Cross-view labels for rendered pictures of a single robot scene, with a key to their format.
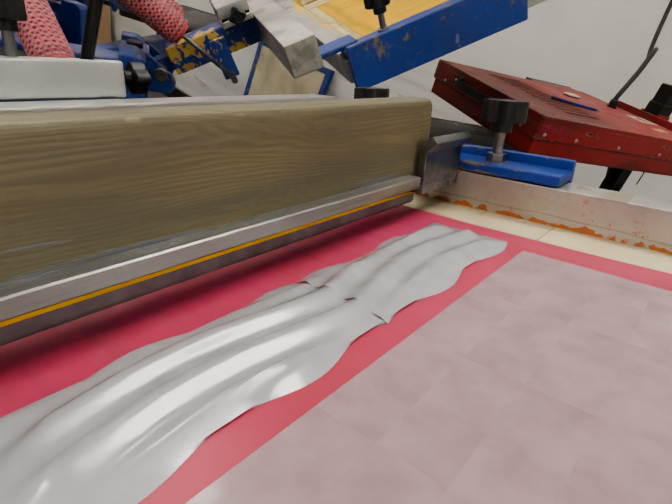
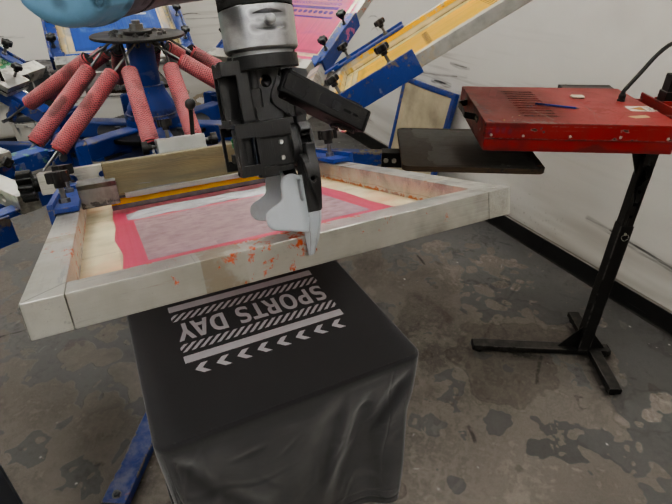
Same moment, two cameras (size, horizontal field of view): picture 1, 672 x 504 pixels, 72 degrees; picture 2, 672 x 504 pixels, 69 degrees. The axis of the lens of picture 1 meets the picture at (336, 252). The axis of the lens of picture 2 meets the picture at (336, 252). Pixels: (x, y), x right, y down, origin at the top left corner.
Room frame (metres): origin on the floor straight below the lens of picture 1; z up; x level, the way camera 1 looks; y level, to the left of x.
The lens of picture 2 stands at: (-0.45, -0.70, 1.54)
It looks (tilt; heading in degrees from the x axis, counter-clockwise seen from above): 32 degrees down; 31
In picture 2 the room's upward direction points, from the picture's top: straight up
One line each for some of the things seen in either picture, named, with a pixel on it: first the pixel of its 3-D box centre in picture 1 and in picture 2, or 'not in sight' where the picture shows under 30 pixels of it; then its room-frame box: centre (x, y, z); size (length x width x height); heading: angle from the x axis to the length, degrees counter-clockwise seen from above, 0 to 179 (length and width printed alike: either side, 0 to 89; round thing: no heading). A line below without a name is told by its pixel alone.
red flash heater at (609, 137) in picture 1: (565, 118); (561, 117); (1.37, -0.50, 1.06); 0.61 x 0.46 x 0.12; 118
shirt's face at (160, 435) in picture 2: not in sight; (254, 310); (0.11, -0.18, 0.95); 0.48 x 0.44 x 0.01; 58
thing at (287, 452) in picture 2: not in sight; (304, 475); (-0.01, -0.37, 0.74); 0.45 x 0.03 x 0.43; 148
